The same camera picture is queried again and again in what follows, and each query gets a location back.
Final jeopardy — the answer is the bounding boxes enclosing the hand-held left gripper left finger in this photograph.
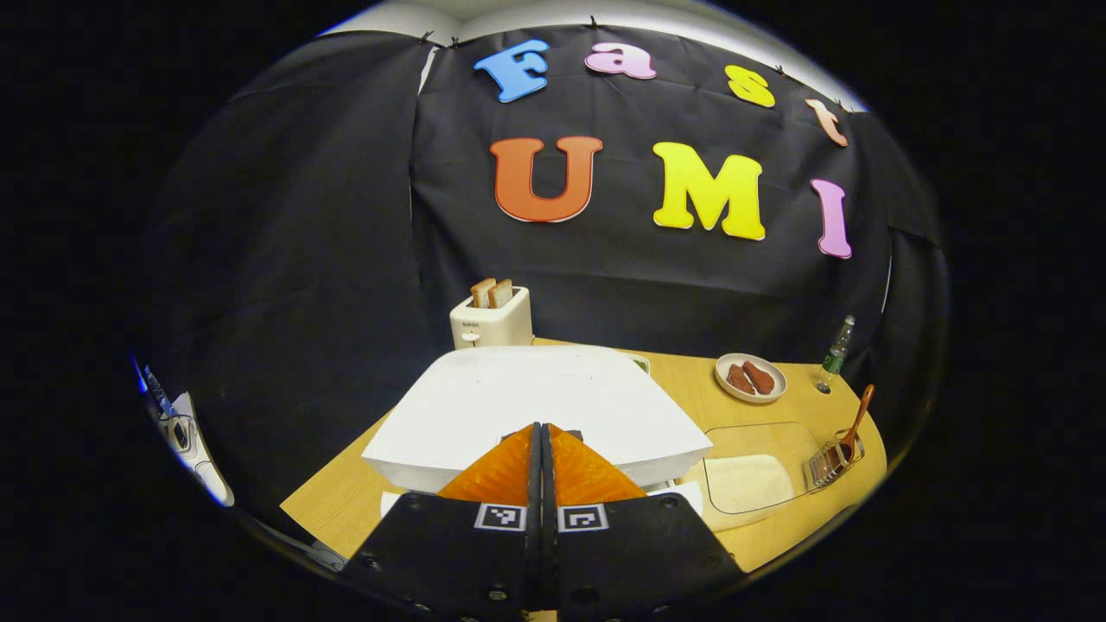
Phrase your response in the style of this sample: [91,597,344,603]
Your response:
[341,422,543,622]

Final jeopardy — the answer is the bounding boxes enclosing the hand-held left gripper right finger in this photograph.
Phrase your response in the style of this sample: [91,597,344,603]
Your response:
[543,422,746,622]

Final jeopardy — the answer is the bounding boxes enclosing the clear container of rice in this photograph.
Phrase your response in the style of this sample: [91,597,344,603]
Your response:
[702,422,822,517]

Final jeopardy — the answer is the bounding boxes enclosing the white rice cooker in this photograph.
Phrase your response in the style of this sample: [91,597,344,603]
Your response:
[361,344,714,495]

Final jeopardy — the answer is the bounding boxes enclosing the metal mesh chopstick holder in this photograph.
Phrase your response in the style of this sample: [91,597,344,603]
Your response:
[808,429,865,489]

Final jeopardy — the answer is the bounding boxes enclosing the brown wooden spoon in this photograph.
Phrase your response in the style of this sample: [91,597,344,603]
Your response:
[829,384,875,463]

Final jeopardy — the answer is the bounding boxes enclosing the white round plate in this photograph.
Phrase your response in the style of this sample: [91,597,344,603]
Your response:
[715,352,788,404]

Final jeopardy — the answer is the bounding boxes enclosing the white toaster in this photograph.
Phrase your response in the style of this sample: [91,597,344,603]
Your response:
[449,285,534,351]

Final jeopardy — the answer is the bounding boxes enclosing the white side table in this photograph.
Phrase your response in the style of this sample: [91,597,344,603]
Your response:
[138,363,234,508]

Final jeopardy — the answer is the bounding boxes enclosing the black backdrop cloth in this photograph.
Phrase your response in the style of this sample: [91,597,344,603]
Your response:
[143,24,951,519]

